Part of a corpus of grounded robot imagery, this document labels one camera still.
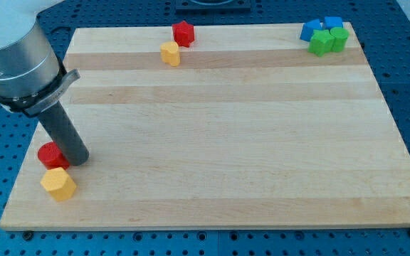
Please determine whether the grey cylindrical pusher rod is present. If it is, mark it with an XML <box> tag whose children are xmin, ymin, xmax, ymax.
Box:
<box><xmin>38</xmin><ymin>102</ymin><xmax>89</xmax><ymax>166</ymax></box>

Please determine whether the blue square block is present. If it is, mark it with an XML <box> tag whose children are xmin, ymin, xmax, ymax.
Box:
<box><xmin>323</xmin><ymin>16</ymin><xmax>343</xmax><ymax>30</ymax></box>

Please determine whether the green circle block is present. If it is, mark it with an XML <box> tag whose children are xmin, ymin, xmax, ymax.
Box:
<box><xmin>330</xmin><ymin>27</ymin><xmax>349</xmax><ymax>53</ymax></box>

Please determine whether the dark mounting plate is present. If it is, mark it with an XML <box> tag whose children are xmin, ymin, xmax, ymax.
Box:
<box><xmin>174</xmin><ymin>0</ymin><xmax>253</xmax><ymax>12</ymax></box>

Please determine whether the silver black tool flange clamp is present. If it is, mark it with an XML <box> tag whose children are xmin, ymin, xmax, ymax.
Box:
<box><xmin>0</xmin><ymin>59</ymin><xmax>80</xmax><ymax>117</ymax></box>

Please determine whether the wooden board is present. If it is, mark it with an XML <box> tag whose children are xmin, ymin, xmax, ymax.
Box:
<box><xmin>0</xmin><ymin>23</ymin><xmax>410</xmax><ymax>231</ymax></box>

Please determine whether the blue pentagon block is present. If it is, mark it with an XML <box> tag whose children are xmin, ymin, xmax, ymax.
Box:
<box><xmin>300</xmin><ymin>18</ymin><xmax>322</xmax><ymax>42</ymax></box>

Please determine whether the red circle block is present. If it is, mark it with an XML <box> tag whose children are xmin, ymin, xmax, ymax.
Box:
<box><xmin>37</xmin><ymin>142</ymin><xmax>70</xmax><ymax>170</ymax></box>

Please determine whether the red star block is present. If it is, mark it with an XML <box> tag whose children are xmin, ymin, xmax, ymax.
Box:
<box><xmin>172</xmin><ymin>21</ymin><xmax>195</xmax><ymax>48</ymax></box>

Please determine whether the green star block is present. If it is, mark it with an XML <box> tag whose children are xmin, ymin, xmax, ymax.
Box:
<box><xmin>307</xmin><ymin>30</ymin><xmax>335</xmax><ymax>57</ymax></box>

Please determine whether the yellow hexagon block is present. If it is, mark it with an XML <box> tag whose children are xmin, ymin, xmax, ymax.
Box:
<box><xmin>41</xmin><ymin>167</ymin><xmax>77</xmax><ymax>201</ymax></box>

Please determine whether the yellow heart block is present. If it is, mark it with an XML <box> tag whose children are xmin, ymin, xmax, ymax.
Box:
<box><xmin>160</xmin><ymin>41</ymin><xmax>181</xmax><ymax>67</ymax></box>

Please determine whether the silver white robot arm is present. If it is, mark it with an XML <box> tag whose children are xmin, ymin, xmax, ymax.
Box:
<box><xmin>0</xmin><ymin>0</ymin><xmax>89</xmax><ymax>166</ymax></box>

